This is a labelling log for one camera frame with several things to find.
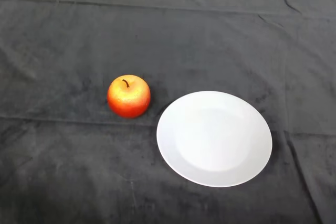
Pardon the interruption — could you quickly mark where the white round plate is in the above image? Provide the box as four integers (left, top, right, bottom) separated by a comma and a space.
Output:
156, 90, 273, 188

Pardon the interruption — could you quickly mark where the black cloth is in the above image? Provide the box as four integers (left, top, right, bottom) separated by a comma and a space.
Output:
0, 0, 336, 224

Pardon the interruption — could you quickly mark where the red yellow apple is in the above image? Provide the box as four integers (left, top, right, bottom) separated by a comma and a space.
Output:
107, 74, 152, 119

